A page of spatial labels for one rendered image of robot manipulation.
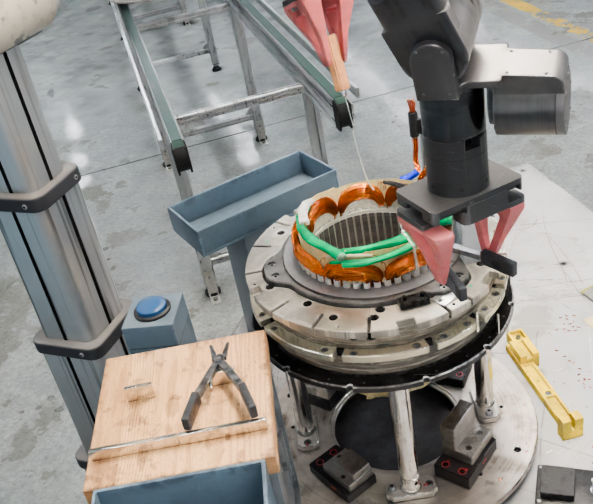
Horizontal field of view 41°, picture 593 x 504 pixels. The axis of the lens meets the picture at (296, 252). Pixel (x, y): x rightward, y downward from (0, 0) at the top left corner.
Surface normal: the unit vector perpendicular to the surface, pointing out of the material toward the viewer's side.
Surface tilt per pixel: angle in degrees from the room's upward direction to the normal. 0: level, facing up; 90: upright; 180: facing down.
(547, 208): 0
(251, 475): 90
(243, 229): 90
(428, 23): 106
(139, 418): 0
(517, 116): 89
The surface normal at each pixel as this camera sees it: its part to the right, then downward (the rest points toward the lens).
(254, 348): -0.16, -0.83
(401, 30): -0.29, 0.77
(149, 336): -0.07, 0.55
